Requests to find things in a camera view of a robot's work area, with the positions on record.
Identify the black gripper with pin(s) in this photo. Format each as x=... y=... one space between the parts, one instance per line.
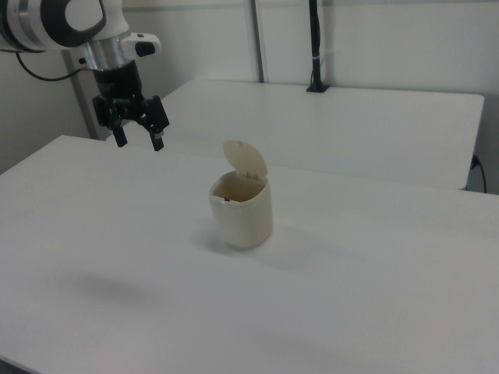
x=119 y=87

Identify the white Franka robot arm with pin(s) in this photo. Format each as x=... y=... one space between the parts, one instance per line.
x=43 y=23

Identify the cream trash bin lid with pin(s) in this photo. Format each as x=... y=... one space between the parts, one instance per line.
x=245 y=156

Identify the cream plastic trash bin body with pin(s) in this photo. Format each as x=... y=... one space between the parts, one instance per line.
x=243 y=218

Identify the white side table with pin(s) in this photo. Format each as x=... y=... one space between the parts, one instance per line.
x=331 y=128

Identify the black pole with clamp base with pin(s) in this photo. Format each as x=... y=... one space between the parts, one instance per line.
x=316 y=46

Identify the grey aluminium frame post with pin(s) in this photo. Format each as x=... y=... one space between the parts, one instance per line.
x=80 y=97

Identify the grey wall divider profile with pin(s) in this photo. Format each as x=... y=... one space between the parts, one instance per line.
x=258 y=39

